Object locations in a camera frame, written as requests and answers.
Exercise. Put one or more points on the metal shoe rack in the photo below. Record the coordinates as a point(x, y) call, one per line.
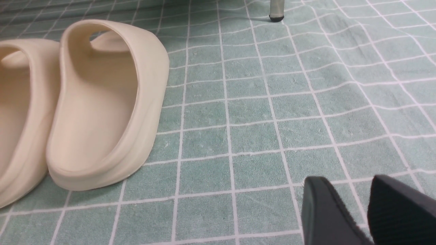
point(276, 10)

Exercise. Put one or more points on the left cream slide slipper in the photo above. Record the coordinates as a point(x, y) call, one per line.
point(29, 92)

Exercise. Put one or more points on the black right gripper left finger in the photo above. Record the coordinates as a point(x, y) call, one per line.
point(325, 218)

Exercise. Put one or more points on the cream slide slipper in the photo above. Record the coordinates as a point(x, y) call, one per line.
point(29, 92)
point(113, 81)

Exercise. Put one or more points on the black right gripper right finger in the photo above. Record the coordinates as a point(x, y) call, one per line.
point(399, 214)

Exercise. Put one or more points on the right cream slide slipper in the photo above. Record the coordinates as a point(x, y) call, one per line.
point(113, 81)

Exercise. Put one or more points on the green checkered floor mat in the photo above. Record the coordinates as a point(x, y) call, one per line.
point(343, 89)

